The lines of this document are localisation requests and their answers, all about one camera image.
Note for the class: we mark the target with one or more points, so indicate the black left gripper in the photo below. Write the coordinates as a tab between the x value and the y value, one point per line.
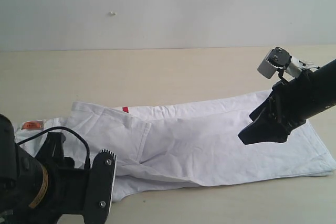
67	185

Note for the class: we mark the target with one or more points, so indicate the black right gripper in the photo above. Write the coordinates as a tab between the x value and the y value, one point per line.
290	104

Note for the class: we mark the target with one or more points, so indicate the white t-shirt with red lettering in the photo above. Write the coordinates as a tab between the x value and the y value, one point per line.
189	145

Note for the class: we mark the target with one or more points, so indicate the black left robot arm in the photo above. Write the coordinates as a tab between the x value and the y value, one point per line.
35	174

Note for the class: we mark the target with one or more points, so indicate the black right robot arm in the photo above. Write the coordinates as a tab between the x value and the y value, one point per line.
323	81

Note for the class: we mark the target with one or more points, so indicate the orange neck size tag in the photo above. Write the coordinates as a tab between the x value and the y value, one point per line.
33	125

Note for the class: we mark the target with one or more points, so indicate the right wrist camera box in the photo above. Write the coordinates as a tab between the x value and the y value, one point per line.
279	60

